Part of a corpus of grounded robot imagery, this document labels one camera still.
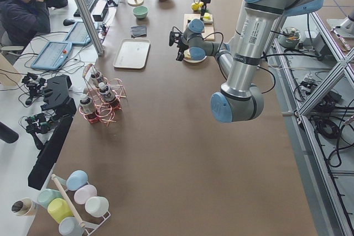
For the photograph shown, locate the cream rabbit tray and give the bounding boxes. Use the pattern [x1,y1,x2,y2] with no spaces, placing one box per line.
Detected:
[113,39,150,70]

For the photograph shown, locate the white round plate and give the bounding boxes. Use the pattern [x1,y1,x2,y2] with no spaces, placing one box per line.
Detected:
[183,49,207,64]

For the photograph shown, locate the whole lemon upper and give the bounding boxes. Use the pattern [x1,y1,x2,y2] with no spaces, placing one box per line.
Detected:
[191,2,204,12]

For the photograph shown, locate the bamboo cutting board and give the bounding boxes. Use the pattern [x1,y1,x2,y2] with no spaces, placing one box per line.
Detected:
[183,13,215,41]

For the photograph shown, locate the grey folded cloth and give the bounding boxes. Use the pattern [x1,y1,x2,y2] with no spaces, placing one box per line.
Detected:
[131,25,147,38]

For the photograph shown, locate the mint green bowl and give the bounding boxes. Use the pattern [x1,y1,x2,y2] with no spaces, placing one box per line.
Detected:
[132,6,148,19]

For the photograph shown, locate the tea bottle front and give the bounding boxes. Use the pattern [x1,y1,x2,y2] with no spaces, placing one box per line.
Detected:
[98,82,121,110]

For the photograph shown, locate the tea bottle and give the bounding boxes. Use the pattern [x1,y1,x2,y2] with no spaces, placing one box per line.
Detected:
[90,72,104,88]
[80,93,99,124]
[98,82,121,110]

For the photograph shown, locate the tea bottle right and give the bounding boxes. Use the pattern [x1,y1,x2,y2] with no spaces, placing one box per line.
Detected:
[90,72,104,88]

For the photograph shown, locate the blue teach pendant far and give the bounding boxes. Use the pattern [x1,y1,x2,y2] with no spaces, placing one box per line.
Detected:
[64,22,91,46]

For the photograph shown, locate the blue teach pendant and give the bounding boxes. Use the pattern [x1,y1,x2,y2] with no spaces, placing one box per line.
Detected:
[64,22,91,46]
[30,41,72,70]

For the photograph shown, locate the tea bottle left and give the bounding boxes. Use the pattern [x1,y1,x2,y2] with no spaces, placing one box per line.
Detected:
[80,93,99,124]

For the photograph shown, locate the blue teach pendant near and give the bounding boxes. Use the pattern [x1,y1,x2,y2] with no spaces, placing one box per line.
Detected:
[30,41,72,70]

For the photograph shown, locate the seated person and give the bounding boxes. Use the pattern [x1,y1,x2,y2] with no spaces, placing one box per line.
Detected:
[1,0,68,46]

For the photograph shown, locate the white cup rack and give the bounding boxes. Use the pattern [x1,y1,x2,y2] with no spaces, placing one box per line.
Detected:
[37,170,111,235]

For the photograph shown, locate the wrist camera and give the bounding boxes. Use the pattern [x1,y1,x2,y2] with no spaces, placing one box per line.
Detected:
[169,31,180,46]

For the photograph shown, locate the copper wire bottle rack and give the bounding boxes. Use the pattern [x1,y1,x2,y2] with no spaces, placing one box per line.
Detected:
[79,64,127,125]

